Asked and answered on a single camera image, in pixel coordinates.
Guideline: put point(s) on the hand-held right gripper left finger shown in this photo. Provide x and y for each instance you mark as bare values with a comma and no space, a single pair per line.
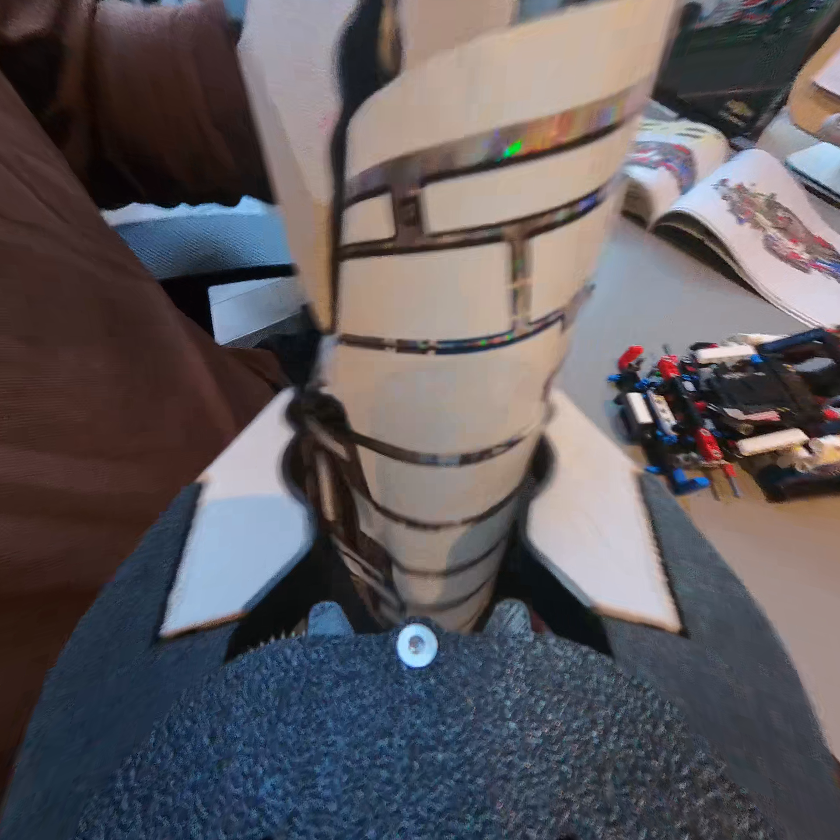
243,525

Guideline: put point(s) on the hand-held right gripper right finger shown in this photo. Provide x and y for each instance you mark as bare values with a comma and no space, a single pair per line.
597,525

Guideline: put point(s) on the holographic sticker sheet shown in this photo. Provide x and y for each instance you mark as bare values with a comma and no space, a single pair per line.
459,295

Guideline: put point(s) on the toy brick race car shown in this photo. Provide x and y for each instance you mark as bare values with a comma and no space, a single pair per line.
741,394

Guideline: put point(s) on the open instruction book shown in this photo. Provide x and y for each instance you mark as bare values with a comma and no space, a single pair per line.
754,223

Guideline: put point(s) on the white stand base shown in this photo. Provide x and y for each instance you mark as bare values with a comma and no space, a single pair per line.
817,170

